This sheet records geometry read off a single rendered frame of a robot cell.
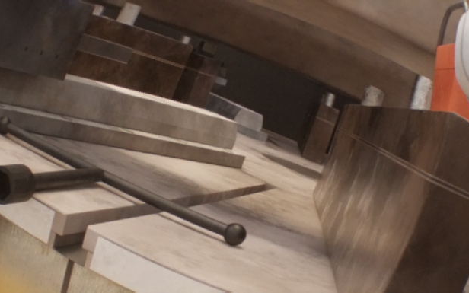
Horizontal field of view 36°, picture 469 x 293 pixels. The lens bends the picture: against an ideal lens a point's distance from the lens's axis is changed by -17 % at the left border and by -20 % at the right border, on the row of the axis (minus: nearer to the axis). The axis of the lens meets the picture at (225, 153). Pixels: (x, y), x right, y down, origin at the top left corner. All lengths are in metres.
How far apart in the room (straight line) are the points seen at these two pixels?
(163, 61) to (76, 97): 1.23
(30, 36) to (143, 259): 0.77
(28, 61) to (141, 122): 0.81
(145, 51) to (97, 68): 0.24
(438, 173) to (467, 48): 0.31
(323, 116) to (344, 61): 0.99
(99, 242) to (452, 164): 0.60
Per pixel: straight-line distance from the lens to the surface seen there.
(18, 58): 1.85
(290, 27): 6.24
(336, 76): 6.29
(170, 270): 1.26
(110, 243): 1.29
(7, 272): 1.44
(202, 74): 5.09
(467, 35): 0.79
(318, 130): 5.42
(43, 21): 1.88
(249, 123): 5.43
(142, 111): 2.58
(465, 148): 1.06
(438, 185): 1.05
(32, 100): 2.08
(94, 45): 2.31
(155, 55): 3.41
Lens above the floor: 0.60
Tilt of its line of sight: 5 degrees down
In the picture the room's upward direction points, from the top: 21 degrees clockwise
